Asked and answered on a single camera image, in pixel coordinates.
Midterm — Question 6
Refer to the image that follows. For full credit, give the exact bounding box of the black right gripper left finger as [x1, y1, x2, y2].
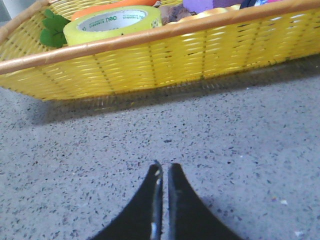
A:
[93, 161, 163, 240]

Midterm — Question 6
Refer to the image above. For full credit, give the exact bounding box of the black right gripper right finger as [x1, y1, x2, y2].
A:
[168, 163, 240, 240]

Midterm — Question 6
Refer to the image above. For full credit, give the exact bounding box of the yellow tape roll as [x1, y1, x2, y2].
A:
[63, 5, 162, 46]

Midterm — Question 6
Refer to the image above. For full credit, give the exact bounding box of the yellow woven basket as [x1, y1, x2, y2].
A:
[0, 0, 320, 101]

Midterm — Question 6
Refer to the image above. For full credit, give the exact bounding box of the brown rough toy piece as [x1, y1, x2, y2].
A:
[158, 4, 197, 25]

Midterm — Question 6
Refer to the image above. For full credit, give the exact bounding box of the purple foam block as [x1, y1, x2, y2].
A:
[182, 0, 244, 14]

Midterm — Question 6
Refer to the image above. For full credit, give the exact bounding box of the orange toy carrot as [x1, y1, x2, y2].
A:
[39, 0, 161, 49]

